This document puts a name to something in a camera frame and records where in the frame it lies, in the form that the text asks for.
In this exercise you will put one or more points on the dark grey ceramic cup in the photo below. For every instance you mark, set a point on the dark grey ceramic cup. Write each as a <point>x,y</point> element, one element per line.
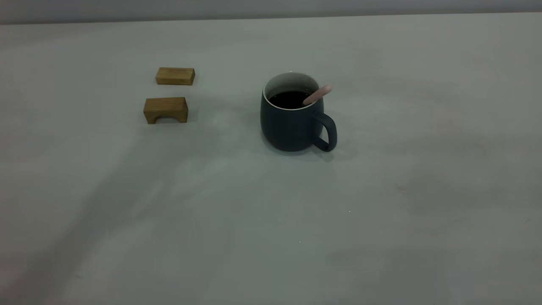
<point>288,127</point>

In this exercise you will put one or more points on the arched wooden block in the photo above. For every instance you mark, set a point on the arched wooden block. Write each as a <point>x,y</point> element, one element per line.
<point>166,106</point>

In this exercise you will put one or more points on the flat rectangular wooden block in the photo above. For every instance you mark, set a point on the flat rectangular wooden block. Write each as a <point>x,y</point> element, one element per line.
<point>175,76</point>

